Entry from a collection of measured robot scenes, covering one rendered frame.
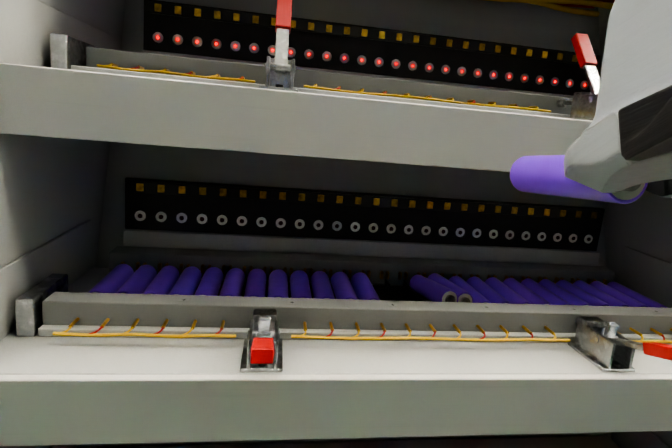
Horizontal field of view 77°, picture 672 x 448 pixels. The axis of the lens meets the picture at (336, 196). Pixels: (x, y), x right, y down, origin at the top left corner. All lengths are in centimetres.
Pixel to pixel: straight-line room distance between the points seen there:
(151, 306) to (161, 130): 13
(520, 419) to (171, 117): 33
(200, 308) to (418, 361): 17
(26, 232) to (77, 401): 14
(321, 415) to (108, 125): 24
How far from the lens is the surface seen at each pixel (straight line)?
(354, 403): 32
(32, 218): 40
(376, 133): 31
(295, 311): 34
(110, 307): 36
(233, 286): 38
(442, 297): 40
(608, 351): 39
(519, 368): 36
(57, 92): 34
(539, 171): 21
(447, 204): 49
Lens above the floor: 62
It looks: 7 degrees up
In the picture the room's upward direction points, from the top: 3 degrees clockwise
